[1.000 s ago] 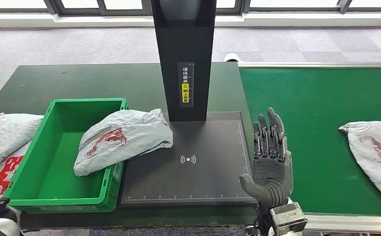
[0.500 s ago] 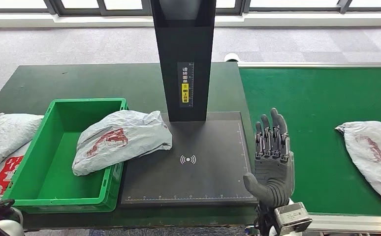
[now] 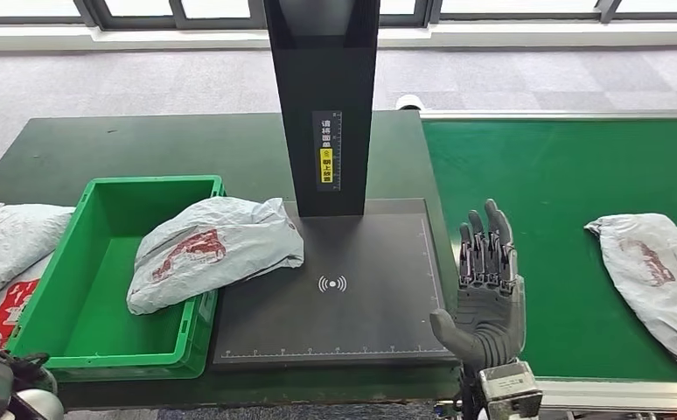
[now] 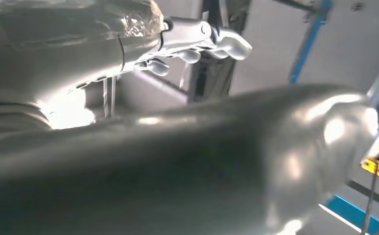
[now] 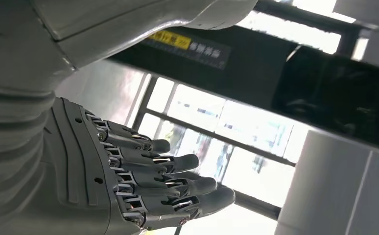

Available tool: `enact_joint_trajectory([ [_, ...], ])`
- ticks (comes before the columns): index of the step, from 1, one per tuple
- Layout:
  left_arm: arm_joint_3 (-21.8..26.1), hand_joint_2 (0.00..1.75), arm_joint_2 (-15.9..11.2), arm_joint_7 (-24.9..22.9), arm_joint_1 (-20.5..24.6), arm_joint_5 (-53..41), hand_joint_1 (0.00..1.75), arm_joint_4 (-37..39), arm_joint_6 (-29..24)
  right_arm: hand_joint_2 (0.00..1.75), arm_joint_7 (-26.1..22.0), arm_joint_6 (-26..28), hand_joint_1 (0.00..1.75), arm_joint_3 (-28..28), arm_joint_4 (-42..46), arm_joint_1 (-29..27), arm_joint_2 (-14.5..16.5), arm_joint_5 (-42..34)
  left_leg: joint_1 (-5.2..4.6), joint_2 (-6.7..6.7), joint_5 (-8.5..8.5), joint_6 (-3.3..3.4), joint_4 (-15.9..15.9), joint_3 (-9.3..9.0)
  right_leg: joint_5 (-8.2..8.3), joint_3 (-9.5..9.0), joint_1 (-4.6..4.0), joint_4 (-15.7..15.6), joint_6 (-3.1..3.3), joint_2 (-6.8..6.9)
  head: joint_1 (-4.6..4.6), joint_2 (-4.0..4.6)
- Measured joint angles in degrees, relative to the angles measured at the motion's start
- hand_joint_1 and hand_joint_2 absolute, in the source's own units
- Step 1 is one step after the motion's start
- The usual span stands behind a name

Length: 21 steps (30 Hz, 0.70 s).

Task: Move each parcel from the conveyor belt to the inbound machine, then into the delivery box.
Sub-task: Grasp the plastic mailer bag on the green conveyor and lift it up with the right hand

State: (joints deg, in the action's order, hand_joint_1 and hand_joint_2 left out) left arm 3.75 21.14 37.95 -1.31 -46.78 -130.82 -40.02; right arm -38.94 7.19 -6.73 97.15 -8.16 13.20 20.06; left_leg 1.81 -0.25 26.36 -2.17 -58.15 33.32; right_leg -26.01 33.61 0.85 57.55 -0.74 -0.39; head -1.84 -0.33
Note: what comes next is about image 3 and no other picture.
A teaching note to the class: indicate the dark green table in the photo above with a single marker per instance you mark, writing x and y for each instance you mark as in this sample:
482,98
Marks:
170,151

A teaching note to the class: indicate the grey plastic parcel red print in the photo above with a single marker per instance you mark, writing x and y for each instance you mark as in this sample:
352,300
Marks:
651,278
211,255

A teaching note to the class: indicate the white window sill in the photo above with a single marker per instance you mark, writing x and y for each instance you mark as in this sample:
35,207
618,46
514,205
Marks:
141,36

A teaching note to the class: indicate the black yellow scanner sticker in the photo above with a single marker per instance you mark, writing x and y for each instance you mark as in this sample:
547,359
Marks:
326,168

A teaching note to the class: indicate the green plastic crate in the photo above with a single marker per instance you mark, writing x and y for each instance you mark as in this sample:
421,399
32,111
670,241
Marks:
101,290

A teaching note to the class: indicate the green conveyor belt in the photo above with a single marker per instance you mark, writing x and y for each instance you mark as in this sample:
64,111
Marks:
547,203

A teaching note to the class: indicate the black inbound scanner machine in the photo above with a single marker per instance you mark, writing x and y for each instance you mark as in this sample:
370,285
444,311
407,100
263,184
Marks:
338,324

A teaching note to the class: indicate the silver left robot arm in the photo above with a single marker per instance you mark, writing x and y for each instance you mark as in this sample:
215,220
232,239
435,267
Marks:
37,403

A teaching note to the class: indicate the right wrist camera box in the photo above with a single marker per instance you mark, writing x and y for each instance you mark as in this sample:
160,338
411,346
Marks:
509,388

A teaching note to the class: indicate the white crate label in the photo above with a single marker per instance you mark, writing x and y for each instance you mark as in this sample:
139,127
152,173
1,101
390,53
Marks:
207,307

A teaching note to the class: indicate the dark window frame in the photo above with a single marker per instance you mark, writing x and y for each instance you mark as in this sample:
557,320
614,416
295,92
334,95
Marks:
141,19

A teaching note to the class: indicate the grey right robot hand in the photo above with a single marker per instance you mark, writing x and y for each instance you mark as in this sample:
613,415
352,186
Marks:
492,330

